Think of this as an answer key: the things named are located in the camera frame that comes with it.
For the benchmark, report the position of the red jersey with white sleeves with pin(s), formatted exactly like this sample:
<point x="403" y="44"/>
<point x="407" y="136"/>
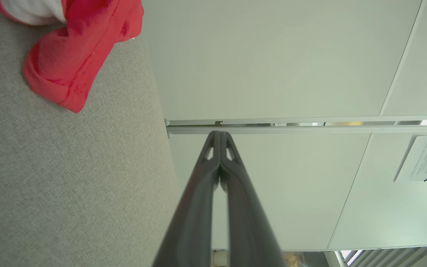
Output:
<point x="69" y="63"/>

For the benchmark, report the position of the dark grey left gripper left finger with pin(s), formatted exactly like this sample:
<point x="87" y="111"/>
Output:
<point x="193" y="222"/>

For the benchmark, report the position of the white paper notice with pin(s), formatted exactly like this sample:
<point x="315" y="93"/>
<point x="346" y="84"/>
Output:
<point x="421" y="157"/>

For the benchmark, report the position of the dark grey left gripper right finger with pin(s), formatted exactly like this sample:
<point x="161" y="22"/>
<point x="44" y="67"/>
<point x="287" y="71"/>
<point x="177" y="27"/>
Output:
<point x="247" y="230"/>

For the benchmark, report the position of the grey slatted blind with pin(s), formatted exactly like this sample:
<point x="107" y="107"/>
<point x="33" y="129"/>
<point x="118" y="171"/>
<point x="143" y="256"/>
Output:
<point x="384" y="257"/>

